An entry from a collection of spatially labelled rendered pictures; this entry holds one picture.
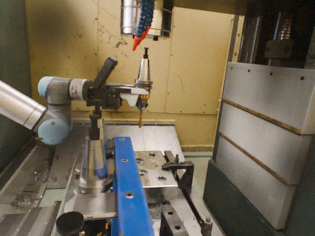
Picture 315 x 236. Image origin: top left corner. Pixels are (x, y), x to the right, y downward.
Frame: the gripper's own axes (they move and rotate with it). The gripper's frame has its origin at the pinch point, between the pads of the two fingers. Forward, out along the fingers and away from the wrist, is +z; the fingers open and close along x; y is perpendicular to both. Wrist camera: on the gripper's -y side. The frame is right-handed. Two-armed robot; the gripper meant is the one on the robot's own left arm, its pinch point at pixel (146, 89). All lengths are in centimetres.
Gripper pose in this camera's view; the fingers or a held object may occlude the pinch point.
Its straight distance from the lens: 75.2
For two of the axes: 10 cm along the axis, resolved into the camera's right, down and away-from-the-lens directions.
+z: 10.0, 0.9, -0.5
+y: -0.7, 9.6, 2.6
